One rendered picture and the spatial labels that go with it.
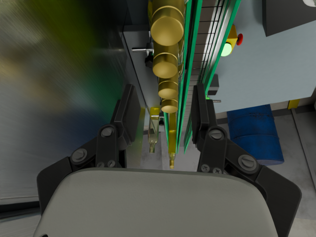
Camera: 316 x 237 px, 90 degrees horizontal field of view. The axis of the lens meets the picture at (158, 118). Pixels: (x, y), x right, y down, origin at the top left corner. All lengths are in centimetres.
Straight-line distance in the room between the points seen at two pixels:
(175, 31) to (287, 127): 315
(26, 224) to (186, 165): 299
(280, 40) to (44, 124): 82
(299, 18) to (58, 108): 69
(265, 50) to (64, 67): 78
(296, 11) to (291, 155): 265
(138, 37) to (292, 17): 47
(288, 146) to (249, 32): 260
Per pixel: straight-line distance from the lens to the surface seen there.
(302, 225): 315
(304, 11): 70
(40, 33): 21
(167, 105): 31
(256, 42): 81
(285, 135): 324
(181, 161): 317
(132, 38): 57
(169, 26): 18
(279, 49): 88
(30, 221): 22
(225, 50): 65
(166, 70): 22
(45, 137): 20
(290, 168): 314
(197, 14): 41
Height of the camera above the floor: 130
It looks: 23 degrees down
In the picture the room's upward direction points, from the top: 177 degrees counter-clockwise
